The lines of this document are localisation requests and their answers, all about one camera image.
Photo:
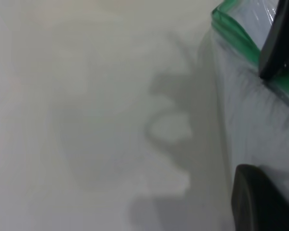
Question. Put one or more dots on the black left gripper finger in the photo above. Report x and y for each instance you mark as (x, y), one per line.
(255, 204)

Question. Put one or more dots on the transparent zipper bag green edge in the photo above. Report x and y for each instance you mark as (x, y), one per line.
(238, 36)

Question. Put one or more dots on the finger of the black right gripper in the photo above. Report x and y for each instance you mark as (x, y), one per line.
(281, 43)

